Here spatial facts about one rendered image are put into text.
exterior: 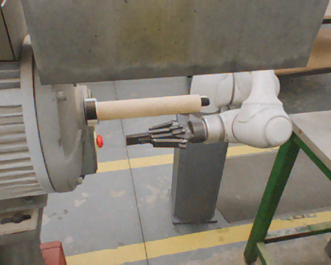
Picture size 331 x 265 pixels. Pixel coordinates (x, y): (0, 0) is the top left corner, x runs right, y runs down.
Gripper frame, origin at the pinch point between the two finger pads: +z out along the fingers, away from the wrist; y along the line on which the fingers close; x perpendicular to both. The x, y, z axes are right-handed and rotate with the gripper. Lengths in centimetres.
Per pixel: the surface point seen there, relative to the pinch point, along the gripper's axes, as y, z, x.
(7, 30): -34, 19, 45
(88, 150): -7.4, 14.1, 4.4
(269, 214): 3, -59, -56
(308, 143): -6, -56, -7
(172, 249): 21, -20, -97
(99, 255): 26, 20, -96
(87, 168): -7.4, 15.3, -1.9
